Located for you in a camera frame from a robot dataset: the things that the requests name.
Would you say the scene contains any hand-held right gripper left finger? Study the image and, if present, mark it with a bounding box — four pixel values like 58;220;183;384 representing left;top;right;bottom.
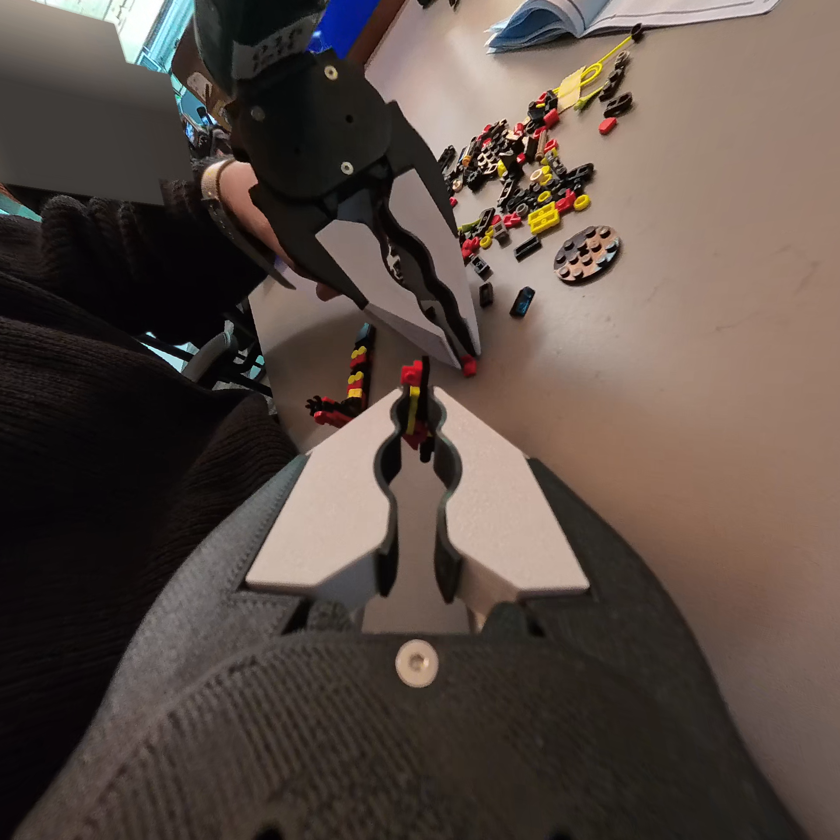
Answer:
243;386;403;627

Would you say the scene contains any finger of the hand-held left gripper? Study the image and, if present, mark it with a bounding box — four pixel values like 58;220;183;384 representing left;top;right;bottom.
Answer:
376;156;484;360
314;199;471;370

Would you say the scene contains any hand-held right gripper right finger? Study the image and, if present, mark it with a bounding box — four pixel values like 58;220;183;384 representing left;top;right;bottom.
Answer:
430;386;592;627

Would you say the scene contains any long black red yellow lego model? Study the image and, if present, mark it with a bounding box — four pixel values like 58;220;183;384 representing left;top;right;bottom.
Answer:
305;322;378;427

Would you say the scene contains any small black red yellow lego assembly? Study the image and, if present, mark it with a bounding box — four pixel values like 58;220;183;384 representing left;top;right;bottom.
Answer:
400;356;437;463

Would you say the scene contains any person's left forearm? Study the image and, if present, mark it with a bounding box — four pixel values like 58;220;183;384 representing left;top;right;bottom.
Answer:
36;177;273;345

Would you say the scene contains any pile of loose lego pieces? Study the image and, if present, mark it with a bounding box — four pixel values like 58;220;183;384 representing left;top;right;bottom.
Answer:
436;23;647;277

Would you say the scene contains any black round lego plate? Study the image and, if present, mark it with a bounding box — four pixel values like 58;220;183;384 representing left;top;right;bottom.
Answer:
554;225;622;286

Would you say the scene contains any lego instruction booklet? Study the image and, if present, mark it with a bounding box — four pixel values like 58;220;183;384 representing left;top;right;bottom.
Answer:
486;0;785;53

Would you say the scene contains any person's left hand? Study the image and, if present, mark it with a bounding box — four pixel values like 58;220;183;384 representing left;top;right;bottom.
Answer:
220;161;342;303

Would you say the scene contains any blue plastic storage bin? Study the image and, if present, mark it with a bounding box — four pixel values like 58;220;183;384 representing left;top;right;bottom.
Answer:
308;0;358;53

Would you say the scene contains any person's black knit sweater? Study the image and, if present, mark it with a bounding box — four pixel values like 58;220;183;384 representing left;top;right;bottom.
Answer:
0;213;309;840

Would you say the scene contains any metal wrist bracelet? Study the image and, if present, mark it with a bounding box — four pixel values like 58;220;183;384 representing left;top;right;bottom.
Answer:
200;157;296;290

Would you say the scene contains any metal chair frame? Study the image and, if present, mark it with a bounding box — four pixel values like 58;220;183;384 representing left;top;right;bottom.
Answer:
141;315;273;398

